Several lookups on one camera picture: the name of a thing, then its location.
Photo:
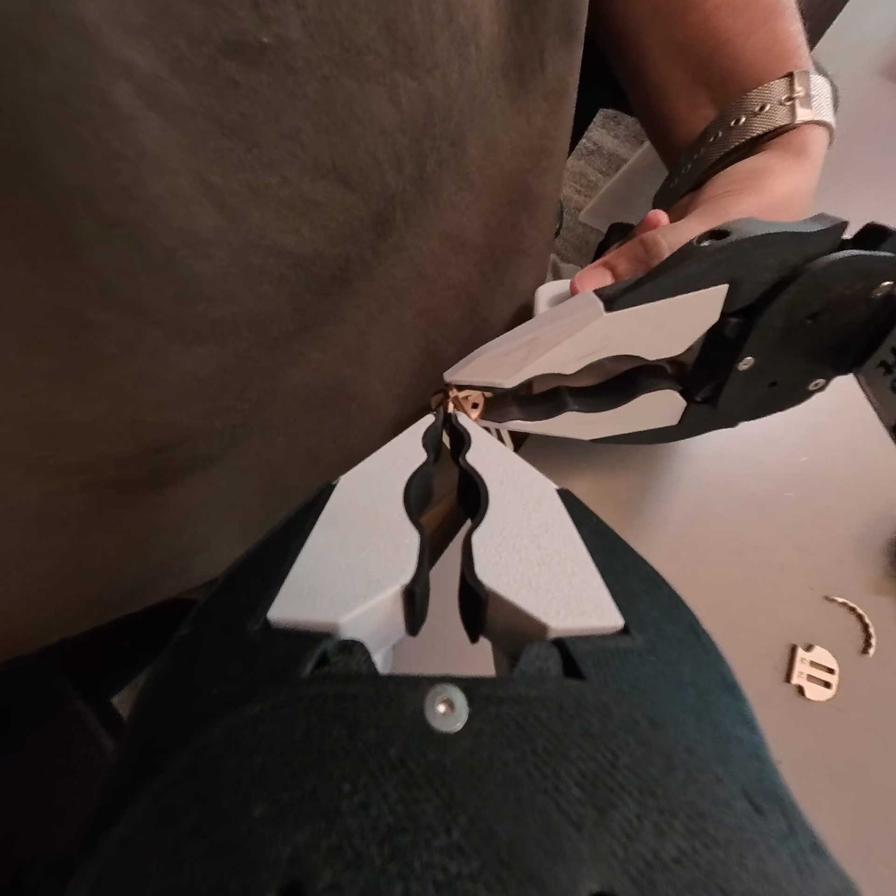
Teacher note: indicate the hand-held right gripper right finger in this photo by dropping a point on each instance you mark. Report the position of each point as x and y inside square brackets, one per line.
[532, 560]

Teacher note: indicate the person's left hand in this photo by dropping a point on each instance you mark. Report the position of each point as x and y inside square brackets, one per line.
[700, 210]

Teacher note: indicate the beige wrist watch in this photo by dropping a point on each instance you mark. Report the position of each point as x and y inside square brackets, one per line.
[756, 115]

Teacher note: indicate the wooden model frame assembly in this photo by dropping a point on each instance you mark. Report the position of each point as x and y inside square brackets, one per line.
[465, 404]

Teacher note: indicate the round slotted wooden piece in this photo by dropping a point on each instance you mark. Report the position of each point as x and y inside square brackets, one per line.
[794, 665]

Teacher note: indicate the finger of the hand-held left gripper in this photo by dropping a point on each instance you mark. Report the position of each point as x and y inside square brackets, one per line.
[595, 336]
[616, 416]

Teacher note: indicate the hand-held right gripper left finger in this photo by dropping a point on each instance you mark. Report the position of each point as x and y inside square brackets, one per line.
[350, 560]

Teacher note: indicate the curved toothed wooden piece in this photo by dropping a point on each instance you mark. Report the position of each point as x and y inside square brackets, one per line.
[862, 623]

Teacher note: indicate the person's left forearm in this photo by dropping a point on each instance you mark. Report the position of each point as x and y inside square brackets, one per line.
[686, 70]

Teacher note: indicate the grey desk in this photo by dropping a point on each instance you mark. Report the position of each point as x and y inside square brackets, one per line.
[700, 560]

